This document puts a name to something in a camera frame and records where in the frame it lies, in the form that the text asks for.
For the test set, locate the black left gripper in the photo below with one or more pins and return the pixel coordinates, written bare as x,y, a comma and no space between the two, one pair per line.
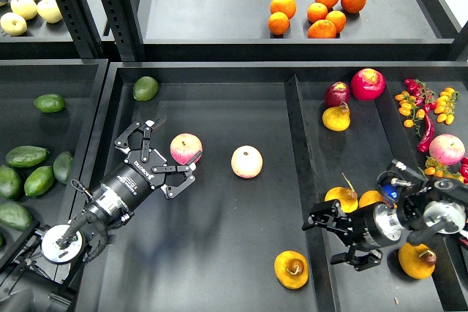
144,169

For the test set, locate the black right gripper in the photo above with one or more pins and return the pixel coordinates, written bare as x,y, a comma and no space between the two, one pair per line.
368,228

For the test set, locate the dark green avocado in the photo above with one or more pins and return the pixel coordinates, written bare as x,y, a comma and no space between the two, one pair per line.
14,215

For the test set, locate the yellow pear right bin left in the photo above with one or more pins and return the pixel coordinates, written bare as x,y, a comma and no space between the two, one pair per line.
346,195

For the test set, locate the yellow pear bin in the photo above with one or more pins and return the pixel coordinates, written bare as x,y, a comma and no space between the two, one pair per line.
417,262
346,195
370,197

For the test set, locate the yellow pear right bin bottom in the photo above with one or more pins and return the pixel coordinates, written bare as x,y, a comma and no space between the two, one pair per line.
417,262

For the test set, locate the green avocado top of bin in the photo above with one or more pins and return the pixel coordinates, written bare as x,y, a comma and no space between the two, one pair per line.
145,89

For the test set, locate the dark avocado tray edge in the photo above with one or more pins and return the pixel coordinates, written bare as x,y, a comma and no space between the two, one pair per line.
62,167

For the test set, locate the green avocado left tray top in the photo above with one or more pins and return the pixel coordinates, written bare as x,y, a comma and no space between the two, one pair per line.
50,103

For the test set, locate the dark avocado left tray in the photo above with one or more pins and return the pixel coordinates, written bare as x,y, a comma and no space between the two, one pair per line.
26,156

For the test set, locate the yellow pear under gripper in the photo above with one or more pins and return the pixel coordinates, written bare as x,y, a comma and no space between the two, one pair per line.
337,119

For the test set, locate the dark avocado far left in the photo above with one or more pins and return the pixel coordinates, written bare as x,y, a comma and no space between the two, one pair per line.
11,186

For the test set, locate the pale yellow pear right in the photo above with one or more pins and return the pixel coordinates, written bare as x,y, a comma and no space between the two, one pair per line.
49,11

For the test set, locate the pale yellow pear front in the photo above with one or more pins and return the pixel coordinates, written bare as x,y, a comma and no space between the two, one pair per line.
13,24

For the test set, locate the pale yellow pear middle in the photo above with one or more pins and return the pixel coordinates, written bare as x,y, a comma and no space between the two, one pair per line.
27,9

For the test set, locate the pink red apple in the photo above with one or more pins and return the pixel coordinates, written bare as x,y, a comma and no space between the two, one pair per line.
184,146

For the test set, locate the black bin divider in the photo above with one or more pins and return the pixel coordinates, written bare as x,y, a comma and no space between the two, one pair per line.
317,242

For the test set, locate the pale pink apple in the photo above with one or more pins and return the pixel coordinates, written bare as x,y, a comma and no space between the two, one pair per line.
246,162

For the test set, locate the black left tray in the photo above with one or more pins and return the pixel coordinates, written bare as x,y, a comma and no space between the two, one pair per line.
80,83

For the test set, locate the lower cherry tomato bunch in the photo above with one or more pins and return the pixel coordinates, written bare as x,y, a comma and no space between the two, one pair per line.
437,169

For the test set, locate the cherry tomato bunch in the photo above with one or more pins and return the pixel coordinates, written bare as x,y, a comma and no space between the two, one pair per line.
417,101
437,169

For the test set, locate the black centre bin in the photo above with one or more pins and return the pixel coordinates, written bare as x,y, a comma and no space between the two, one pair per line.
213,247

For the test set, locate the pink apple right tray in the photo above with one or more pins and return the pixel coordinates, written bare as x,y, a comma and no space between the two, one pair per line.
447,149

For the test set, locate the red chili pepper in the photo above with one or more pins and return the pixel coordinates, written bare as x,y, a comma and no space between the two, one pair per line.
427,136

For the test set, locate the dark red apple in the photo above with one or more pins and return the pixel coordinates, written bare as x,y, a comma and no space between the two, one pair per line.
336,94

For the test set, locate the bright red apple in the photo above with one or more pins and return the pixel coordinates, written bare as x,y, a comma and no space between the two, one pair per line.
367,84

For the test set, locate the upper cherry tomato bunch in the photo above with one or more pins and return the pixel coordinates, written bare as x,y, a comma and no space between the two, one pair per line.
417,101

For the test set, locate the black upper shelf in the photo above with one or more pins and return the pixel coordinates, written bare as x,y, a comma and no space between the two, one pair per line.
237,30

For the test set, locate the black shelf upright centre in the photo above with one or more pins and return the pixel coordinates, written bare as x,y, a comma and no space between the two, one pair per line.
123,22

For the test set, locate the black shelf upright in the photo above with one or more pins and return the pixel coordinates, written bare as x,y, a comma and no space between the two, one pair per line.
123,22
82,28

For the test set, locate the black shelf upright left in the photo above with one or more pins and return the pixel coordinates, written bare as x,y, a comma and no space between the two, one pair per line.
82,28

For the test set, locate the orange far left lower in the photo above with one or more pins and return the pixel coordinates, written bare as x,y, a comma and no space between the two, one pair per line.
278,23

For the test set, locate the orange front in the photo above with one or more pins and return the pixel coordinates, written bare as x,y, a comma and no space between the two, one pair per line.
322,29

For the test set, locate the orange far left upper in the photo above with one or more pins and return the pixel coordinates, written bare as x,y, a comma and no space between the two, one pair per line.
288,7

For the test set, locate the orange right small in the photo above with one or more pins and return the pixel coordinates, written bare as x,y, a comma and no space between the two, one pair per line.
338,18

